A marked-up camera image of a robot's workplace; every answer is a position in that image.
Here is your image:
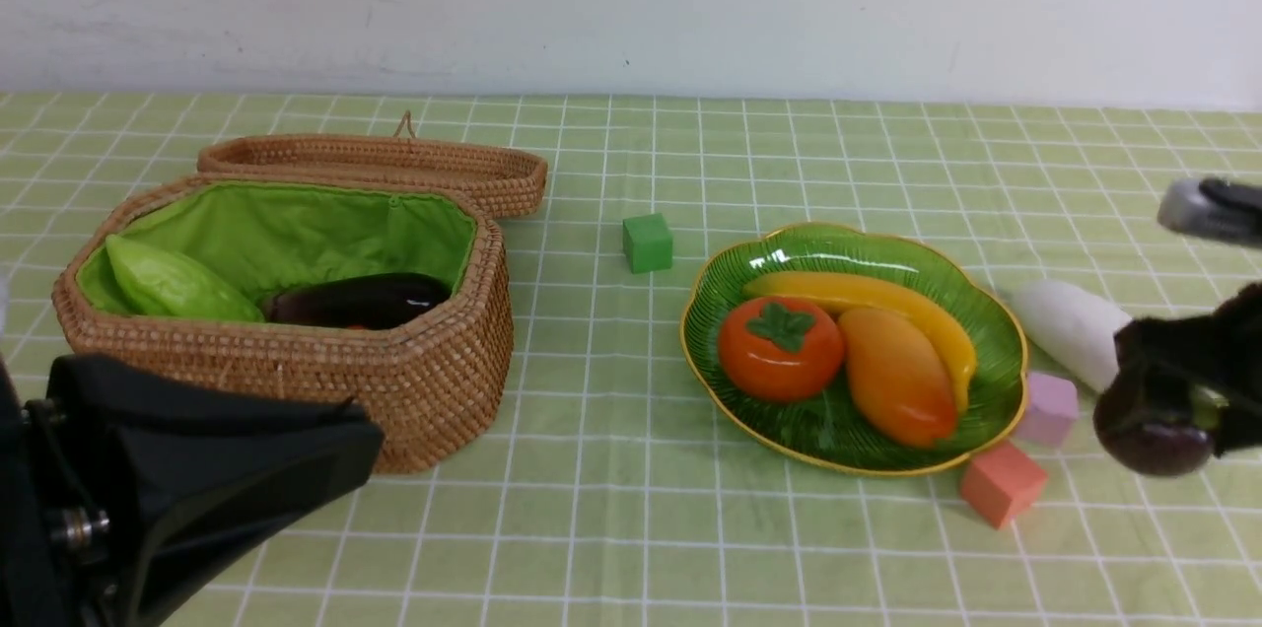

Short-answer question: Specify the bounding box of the green glass leaf plate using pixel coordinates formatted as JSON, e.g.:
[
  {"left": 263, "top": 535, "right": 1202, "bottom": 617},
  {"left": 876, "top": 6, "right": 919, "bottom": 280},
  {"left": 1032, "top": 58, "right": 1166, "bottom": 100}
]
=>
[{"left": 679, "top": 222, "right": 1029, "bottom": 477}]

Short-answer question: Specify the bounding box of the yellow banana toy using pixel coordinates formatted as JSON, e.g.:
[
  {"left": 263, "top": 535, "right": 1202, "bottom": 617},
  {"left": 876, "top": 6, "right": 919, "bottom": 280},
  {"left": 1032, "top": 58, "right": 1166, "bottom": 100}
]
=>
[{"left": 740, "top": 269, "right": 978, "bottom": 413}]

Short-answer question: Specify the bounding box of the purple mangosteen toy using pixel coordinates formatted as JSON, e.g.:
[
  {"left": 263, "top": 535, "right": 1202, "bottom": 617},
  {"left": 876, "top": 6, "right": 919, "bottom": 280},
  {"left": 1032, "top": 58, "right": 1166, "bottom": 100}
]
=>
[{"left": 1092, "top": 365, "right": 1222, "bottom": 478}]

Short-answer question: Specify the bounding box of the woven wicker basket green lining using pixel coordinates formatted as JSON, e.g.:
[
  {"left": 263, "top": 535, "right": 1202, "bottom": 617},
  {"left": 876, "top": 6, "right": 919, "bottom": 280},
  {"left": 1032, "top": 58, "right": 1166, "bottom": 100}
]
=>
[{"left": 50, "top": 174, "right": 514, "bottom": 473}]

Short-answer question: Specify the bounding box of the green bitter gourd toy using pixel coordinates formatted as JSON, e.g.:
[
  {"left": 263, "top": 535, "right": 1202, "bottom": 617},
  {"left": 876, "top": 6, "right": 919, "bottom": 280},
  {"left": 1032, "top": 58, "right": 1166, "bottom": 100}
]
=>
[{"left": 105, "top": 235, "right": 264, "bottom": 322}]

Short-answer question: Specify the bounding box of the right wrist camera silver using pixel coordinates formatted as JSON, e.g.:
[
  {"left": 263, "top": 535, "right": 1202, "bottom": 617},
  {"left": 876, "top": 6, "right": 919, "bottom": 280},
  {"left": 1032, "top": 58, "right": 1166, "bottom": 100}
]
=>
[{"left": 1156, "top": 177, "right": 1261, "bottom": 249}]

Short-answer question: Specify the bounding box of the salmon red foam cube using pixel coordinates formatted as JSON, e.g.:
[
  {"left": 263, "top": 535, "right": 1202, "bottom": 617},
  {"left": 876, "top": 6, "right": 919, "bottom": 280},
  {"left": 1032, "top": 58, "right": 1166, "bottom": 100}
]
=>
[{"left": 959, "top": 440, "right": 1047, "bottom": 529}]

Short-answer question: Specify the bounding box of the right gripper own finger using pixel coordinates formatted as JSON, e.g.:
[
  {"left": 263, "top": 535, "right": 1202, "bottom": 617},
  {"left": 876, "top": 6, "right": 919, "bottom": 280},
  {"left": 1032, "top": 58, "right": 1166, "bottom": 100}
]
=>
[{"left": 1114, "top": 284, "right": 1261, "bottom": 459}]

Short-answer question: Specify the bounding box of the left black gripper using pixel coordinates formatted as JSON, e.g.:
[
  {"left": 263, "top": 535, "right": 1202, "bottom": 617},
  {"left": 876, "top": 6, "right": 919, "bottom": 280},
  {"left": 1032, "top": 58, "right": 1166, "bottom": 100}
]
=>
[{"left": 3, "top": 355, "right": 385, "bottom": 626}]

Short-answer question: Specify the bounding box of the orange persimmon toy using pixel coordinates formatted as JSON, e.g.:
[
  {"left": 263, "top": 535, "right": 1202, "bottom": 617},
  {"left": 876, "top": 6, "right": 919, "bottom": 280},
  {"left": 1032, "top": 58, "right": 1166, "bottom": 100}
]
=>
[{"left": 718, "top": 296, "right": 846, "bottom": 405}]

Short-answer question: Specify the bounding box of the woven wicker basket lid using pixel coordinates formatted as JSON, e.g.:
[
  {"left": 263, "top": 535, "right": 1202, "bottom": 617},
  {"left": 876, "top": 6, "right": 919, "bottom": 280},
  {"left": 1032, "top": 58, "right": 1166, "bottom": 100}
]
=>
[{"left": 196, "top": 111, "right": 549, "bottom": 220}]

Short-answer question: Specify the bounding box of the pink foam cube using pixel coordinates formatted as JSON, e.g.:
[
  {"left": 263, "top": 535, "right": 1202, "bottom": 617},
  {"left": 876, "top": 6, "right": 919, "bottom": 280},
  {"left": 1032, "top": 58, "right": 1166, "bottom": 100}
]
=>
[{"left": 1013, "top": 372, "right": 1079, "bottom": 449}]

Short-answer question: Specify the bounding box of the green checkered tablecloth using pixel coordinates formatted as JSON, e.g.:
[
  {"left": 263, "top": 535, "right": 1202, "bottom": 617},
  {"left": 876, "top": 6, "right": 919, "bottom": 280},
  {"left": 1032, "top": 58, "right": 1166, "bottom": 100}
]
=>
[{"left": 1, "top": 93, "right": 1259, "bottom": 626}]

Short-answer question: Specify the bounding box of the purple eggplant toy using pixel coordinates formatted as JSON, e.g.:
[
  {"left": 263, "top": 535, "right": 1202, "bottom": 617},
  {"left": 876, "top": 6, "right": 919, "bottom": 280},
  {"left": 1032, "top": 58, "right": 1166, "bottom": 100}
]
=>
[{"left": 260, "top": 272, "right": 452, "bottom": 331}]

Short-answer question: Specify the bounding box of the green foam cube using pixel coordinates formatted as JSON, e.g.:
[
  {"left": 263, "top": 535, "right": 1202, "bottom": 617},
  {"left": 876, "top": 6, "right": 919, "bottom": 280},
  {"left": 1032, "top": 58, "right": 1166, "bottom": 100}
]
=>
[{"left": 621, "top": 212, "right": 674, "bottom": 275}]

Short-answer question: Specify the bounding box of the orange mango toy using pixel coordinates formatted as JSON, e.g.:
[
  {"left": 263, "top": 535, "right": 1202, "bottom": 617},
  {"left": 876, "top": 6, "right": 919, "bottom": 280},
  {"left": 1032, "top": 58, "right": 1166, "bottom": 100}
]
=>
[{"left": 837, "top": 308, "right": 959, "bottom": 450}]

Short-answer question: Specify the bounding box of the white radish toy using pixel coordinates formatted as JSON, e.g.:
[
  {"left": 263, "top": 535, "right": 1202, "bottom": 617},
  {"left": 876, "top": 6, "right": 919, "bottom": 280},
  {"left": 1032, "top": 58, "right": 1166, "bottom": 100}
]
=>
[{"left": 1010, "top": 278, "right": 1133, "bottom": 396}]

